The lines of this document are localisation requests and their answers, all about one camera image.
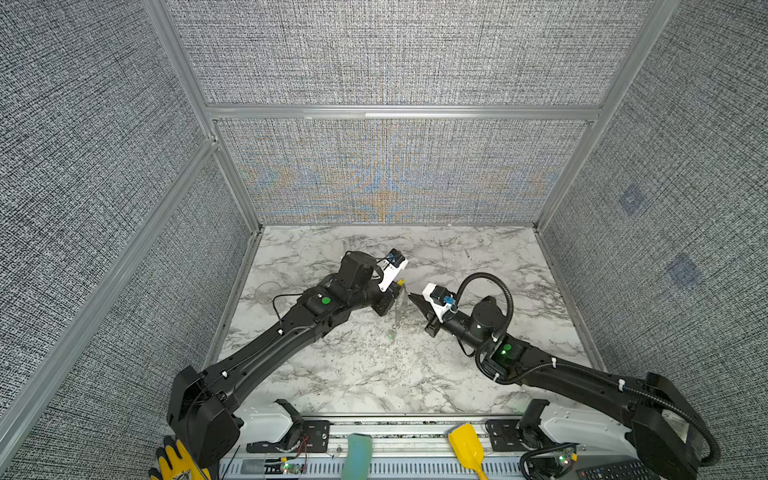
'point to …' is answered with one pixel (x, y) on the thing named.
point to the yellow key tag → (400, 282)
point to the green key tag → (389, 335)
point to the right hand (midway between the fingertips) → (412, 291)
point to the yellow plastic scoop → (468, 449)
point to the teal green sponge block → (359, 455)
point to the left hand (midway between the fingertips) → (398, 286)
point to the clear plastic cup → (266, 291)
